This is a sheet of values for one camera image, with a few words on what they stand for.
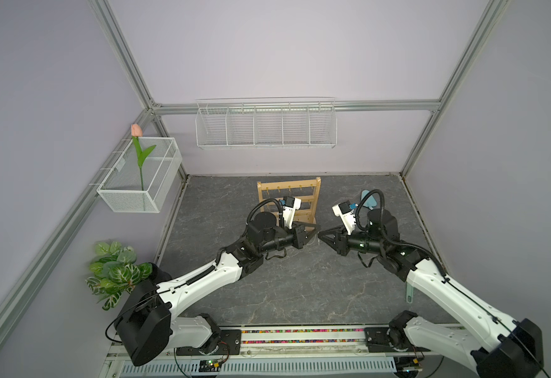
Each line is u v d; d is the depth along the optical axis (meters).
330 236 0.69
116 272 0.61
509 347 0.39
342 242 0.63
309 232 0.69
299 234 0.62
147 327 0.40
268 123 0.99
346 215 0.64
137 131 0.79
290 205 0.65
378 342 0.73
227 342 0.74
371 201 1.09
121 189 0.68
